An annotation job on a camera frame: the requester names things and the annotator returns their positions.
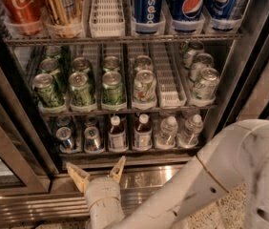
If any white green can front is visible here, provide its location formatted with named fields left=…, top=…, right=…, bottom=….
left=134, top=70, right=156, bottom=103

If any brown drink bottle white cap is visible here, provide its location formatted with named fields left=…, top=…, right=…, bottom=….
left=109, top=115, right=127, bottom=152

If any pale can right back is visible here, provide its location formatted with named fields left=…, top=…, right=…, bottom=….
left=178, top=41, right=204, bottom=70

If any green can back left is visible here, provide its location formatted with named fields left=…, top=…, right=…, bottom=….
left=44, top=46, right=70, bottom=68

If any steel fridge cabinet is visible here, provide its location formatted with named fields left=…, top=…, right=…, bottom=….
left=0, top=0, right=269, bottom=229

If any pale can right front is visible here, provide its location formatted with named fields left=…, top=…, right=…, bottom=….
left=191, top=67, right=219, bottom=100

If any white green can back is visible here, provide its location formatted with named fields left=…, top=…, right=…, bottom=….
left=133, top=54, right=154, bottom=74

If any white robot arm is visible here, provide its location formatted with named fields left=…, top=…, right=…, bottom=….
left=67, top=119, right=269, bottom=229

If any blue pepsi can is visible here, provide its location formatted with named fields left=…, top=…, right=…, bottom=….
left=132, top=0, right=162, bottom=34
left=208, top=0, right=249, bottom=32
left=172, top=0, right=204, bottom=32

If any blue Pepsi can middle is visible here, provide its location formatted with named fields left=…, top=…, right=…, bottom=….
left=172, top=0, right=204, bottom=32

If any white green can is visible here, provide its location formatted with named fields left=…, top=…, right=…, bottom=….
left=133, top=54, right=154, bottom=74
left=134, top=70, right=156, bottom=103

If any pale can right middle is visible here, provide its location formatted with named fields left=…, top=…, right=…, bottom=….
left=188, top=52, right=214, bottom=83

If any green can front left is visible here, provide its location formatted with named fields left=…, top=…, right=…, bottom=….
left=32, top=73, right=64, bottom=108

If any empty white middle tray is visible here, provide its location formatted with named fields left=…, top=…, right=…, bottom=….
left=150, top=43, right=187, bottom=108

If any gold soda can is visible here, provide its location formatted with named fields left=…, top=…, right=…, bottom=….
left=46, top=0, right=80, bottom=38

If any blue Pepsi can right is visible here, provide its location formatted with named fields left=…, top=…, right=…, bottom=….
left=208, top=0, right=249, bottom=32

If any open fridge glass door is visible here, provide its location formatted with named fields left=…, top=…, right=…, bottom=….
left=236, top=3, right=269, bottom=122

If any green can middle left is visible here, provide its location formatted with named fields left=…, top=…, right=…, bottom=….
left=40, top=58, right=67, bottom=94

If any empty white tray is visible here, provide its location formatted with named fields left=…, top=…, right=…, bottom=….
left=150, top=43, right=187, bottom=108
left=89, top=0, right=125, bottom=38

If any blue Pepsi can left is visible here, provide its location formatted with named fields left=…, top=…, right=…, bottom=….
left=132, top=0, right=162, bottom=34

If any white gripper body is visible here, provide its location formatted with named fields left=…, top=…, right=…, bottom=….
left=84, top=177, right=125, bottom=229

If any empty white top tray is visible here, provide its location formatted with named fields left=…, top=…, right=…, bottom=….
left=89, top=0, right=125, bottom=38

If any silver blue can front left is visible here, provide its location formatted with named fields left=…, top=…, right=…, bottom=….
left=55, top=127, right=75, bottom=151

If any red Coca-Cola can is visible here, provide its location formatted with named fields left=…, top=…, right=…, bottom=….
left=0, top=0, right=42, bottom=36

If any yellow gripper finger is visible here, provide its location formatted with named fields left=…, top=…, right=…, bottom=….
left=110, top=156, right=126, bottom=183
left=66, top=162, right=90, bottom=193

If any clear water bottle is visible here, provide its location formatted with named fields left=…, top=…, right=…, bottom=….
left=155, top=116, right=178, bottom=150
left=177, top=114, right=203, bottom=148

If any silver blue can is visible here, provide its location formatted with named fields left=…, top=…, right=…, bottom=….
left=84, top=127, right=103, bottom=153
left=84, top=116, right=98, bottom=127
left=56, top=115, right=72, bottom=129
left=55, top=127, right=75, bottom=151

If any clear water bottle left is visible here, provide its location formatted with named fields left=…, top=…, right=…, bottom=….
left=155, top=116, right=178, bottom=150

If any clear water bottle right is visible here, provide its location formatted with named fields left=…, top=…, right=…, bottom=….
left=177, top=114, right=203, bottom=148

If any silver blue can back left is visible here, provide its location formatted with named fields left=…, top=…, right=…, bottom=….
left=56, top=115, right=72, bottom=129

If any pale can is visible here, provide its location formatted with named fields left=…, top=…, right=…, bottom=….
left=191, top=67, right=219, bottom=100
left=188, top=52, right=214, bottom=83
left=178, top=41, right=204, bottom=70

